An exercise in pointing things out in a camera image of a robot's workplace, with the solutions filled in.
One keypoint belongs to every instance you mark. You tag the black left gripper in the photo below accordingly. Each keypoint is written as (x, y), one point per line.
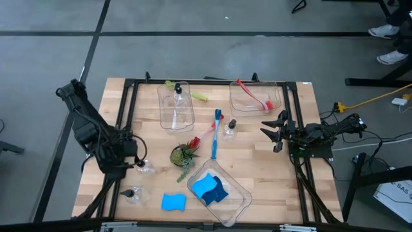
(124, 151)

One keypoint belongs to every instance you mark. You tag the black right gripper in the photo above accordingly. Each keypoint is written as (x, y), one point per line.
(293, 132)

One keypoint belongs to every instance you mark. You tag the clear soap bottle black pump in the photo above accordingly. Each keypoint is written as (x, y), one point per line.
(136, 196)
(145, 167)
(229, 132)
(181, 103)

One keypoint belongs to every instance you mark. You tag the blue dish brush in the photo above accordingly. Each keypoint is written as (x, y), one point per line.
(215, 135)

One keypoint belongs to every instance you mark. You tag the green dish brush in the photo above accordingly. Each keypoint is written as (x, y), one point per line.
(201, 97)

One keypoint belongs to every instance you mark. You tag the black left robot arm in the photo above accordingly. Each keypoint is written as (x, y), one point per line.
(83, 122)

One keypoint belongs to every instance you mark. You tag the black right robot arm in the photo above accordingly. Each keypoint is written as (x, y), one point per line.
(322, 132)

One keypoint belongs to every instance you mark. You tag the clear plastic bin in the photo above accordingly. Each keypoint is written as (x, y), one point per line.
(231, 209)
(167, 122)
(238, 109)

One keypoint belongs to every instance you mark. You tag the succulent plant in black pot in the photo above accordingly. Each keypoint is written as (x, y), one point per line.
(181, 156)

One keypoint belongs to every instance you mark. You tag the black table leg base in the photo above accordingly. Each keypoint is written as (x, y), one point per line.
(370, 82)

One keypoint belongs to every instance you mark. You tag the black bar with silver brackets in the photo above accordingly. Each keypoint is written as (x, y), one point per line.
(48, 225)

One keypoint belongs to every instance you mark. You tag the black chair base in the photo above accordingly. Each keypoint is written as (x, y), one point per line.
(9, 147)

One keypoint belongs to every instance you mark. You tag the black metal stand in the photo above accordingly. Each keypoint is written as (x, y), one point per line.
(386, 175)

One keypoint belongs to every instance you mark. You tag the white power adapter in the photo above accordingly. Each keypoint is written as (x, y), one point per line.
(399, 101)

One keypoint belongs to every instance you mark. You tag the white printed cardboard box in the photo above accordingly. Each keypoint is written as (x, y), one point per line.
(397, 199)

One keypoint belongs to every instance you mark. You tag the person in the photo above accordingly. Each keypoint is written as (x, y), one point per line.
(402, 17)

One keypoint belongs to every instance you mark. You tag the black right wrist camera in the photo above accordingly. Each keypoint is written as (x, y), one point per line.
(278, 146)

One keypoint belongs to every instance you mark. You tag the black aluminium table frame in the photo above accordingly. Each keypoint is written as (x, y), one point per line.
(219, 82)

